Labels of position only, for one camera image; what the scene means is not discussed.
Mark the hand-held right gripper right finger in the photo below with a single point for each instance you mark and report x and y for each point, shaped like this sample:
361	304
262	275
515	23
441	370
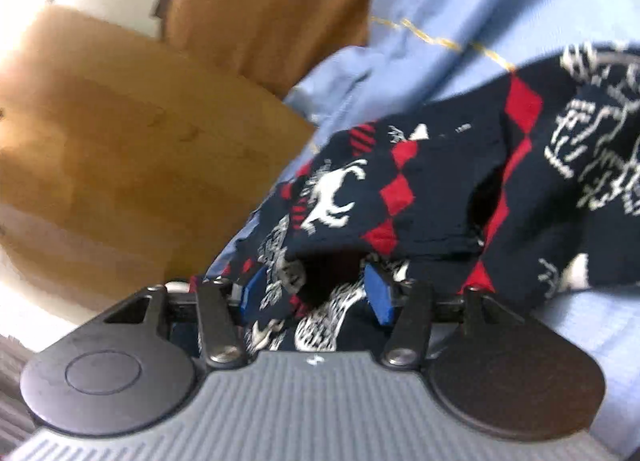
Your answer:
380	297

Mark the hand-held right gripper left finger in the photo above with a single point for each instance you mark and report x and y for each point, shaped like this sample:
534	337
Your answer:
251	293

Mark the blue checked bed sheet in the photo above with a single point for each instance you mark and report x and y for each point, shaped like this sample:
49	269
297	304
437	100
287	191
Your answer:
465	6

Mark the navy red patterned sweater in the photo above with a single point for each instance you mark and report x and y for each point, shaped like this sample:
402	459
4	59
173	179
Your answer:
440	191

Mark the wooden headboard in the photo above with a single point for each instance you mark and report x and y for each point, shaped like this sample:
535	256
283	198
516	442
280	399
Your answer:
125	151

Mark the brown pillow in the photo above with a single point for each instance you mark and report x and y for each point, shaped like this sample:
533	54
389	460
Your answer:
270	6

